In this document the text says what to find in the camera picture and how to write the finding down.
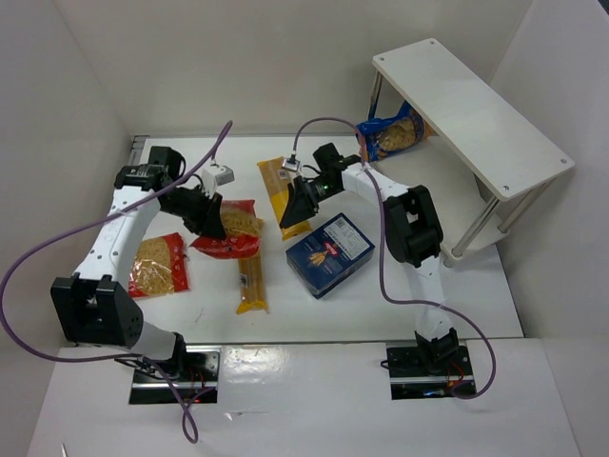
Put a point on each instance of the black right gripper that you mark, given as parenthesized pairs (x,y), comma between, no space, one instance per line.
(303,199)

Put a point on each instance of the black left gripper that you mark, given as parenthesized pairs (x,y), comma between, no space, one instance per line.
(205,212)

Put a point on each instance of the red fusilli bag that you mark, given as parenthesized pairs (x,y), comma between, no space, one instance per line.
(243,232)
(159,267)

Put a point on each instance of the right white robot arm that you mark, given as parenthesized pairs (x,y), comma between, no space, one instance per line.
(410,227)

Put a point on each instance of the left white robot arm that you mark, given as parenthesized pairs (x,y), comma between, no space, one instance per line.
(93,304)

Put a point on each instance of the blue Barilla pasta box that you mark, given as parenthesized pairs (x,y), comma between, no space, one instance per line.
(328,255)

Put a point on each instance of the blue pasta bag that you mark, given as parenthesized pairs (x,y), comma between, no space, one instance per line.
(385,137)

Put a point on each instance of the white two-tier shelf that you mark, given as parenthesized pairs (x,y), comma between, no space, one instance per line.
(485,164)

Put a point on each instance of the yellow spaghetti pack right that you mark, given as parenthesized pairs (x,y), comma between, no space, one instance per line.
(276,180)

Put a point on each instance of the yellow spaghetti pack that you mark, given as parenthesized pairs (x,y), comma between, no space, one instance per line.
(276,180)
(252,283)

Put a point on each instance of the yellow spaghetti pack left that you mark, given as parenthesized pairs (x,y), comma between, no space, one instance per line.
(252,283)

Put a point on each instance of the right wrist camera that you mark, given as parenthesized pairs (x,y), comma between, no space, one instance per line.
(291,164)

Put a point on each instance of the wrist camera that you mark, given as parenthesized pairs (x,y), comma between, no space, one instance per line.
(214,176)
(291,164)

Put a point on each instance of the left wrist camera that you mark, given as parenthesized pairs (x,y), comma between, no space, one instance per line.
(214,176)

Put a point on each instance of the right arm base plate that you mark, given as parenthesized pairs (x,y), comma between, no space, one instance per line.
(411,379)

